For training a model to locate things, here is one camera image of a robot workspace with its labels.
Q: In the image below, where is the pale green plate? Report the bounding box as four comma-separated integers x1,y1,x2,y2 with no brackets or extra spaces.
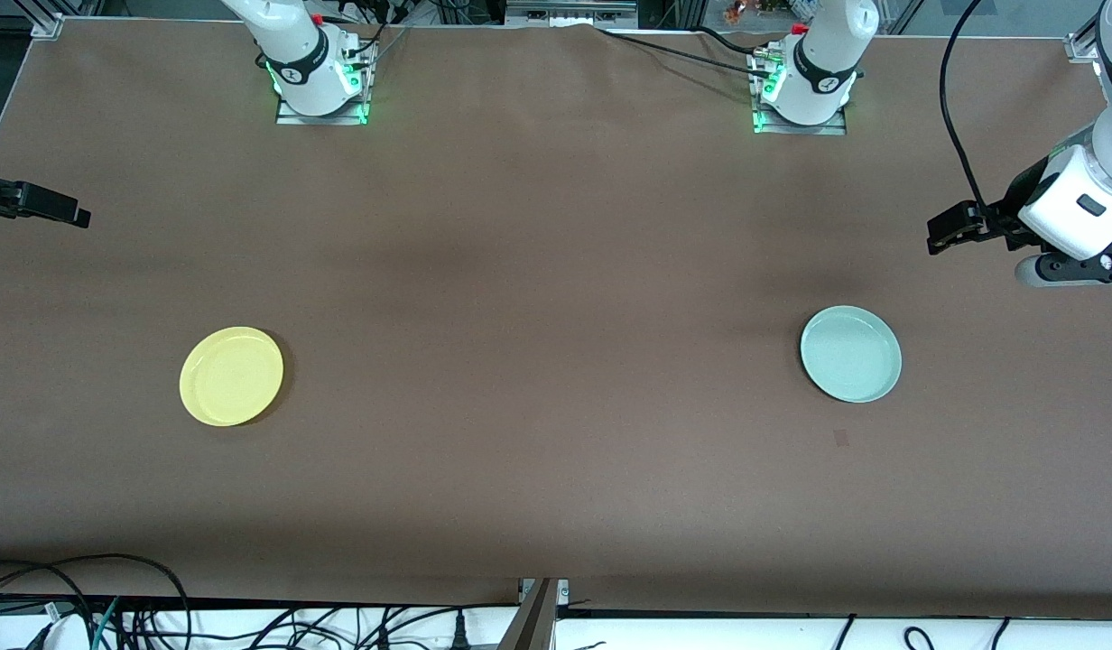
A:
800,305,904,404

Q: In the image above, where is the yellow plate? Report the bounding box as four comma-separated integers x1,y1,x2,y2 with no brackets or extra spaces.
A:
179,326,285,427

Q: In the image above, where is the white power adapter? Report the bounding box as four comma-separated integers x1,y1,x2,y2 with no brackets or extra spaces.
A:
31,614,89,650

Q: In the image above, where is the white lower shelf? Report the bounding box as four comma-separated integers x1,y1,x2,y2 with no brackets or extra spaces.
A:
0,603,1112,650

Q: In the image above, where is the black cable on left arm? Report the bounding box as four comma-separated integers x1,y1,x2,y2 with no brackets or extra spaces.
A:
939,0,990,210

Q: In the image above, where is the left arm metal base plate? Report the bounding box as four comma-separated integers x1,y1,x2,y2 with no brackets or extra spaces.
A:
747,50,848,137

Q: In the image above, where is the short black table cable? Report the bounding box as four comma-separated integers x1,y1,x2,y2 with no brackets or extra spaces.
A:
696,25,774,55

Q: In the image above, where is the long black table cable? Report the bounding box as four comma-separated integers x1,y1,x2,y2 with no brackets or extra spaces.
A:
597,25,769,75

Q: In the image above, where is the grey cable at right base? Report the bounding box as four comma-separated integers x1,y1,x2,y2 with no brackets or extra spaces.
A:
372,25,412,71

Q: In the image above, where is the large looping black cable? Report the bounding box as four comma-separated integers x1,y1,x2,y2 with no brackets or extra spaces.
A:
0,553,192,650

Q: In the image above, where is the teal cable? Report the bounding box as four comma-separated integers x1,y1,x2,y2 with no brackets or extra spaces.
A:
90,596,122,650

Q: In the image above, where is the grey metal rail bracket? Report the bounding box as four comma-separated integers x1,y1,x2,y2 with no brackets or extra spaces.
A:
505,0,639,29

